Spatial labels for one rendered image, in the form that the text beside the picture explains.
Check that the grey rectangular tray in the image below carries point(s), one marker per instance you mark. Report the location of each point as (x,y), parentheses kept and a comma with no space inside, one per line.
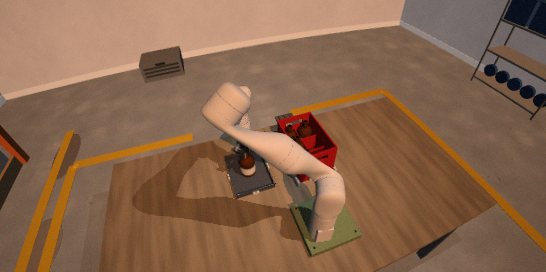
(260,181)

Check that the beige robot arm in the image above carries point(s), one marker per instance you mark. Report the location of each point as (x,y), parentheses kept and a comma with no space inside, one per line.
(229,105)

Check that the red bottle crate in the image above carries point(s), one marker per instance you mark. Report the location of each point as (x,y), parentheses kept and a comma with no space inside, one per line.
(320,144)

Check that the brown bottle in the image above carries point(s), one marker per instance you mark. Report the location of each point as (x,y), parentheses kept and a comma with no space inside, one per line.
(305,130)
(247,165)

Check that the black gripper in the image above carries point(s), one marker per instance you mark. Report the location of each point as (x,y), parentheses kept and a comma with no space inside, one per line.
(239,150)

